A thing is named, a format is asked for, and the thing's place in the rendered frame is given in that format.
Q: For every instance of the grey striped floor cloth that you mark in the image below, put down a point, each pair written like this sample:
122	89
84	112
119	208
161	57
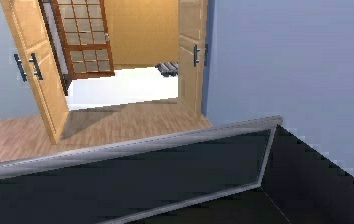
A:
167	68

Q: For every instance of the light wooden room door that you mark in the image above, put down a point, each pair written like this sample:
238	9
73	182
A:
35	50
189	66

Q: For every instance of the brown glazed lattice door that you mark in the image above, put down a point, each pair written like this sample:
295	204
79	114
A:
85	36

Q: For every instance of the black cabinet with grey frame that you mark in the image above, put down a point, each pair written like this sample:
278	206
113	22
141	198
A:
151	180

